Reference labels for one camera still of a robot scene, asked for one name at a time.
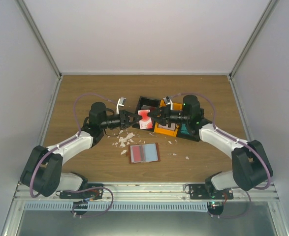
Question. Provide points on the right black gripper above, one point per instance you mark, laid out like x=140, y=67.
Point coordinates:
x=161, y=120

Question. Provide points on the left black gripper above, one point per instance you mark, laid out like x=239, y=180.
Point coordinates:
x=124, y=116

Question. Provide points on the red circle card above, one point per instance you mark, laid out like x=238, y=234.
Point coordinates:
x=146, y=121
x=137, y=154

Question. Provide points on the brown leather card holder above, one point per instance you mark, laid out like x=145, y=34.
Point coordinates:
x=151, y=153

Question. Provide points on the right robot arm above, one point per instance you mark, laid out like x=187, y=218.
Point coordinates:
x=251, y=168

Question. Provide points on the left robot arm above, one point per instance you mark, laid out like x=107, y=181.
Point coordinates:
x=43, y=170

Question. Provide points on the white patterned card stack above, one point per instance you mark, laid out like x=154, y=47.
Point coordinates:
x=171, y=127

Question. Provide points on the black bin with teal cards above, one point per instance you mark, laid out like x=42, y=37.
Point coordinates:
x=191, y=125

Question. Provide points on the orange bin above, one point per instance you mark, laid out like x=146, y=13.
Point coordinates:
x=176, y=107

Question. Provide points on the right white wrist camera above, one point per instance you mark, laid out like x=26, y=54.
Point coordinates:
x=168, y=102

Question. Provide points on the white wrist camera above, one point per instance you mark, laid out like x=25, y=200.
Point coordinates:
x=120, y=103
x=168, y=102

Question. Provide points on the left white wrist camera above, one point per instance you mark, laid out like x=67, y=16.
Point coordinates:
x=120, y=103

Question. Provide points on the aluminium rail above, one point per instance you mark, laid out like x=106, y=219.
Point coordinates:
x=176, y=192

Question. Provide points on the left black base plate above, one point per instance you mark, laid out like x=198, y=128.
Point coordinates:
x=81, y=199

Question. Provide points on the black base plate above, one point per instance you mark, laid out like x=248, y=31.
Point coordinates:
x=216, y=199
x=81, y=199

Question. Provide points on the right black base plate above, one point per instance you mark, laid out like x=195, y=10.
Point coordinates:
x=216, y=199

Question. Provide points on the grey slotted cable duct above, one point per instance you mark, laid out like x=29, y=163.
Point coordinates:
x=119, y=206

